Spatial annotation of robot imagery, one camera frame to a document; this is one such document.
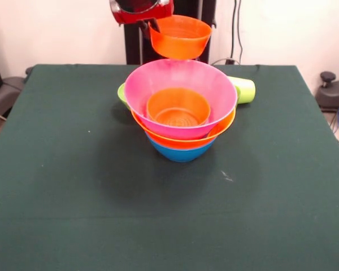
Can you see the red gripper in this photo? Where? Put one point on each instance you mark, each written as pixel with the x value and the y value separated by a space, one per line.
pixel 141 15

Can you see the red-orange bowl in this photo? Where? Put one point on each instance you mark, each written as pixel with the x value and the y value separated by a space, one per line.
pixel 178 46
pixel 178 104

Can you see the large pink bowl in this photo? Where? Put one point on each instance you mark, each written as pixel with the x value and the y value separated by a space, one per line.
pixel 138 93

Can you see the lime yellow cup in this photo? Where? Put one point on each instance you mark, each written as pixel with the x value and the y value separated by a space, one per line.
pixel 245 90

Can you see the large orange bowl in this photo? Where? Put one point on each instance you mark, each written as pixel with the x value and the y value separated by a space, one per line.
pixel 223 127

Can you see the medium blue bowl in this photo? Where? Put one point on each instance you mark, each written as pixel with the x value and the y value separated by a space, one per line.
pixel 183 155

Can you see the small green bowl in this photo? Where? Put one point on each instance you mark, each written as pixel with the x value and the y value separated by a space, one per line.
pixel 122 94

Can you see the dark green tablecloth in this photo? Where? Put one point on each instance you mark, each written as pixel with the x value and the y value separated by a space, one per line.
pixel 169 220

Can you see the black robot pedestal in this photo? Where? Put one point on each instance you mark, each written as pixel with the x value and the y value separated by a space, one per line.
pixel 135 42

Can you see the grey pedestal foot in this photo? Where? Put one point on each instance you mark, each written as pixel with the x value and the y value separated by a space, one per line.
pixel 8 87
pixel 336 93

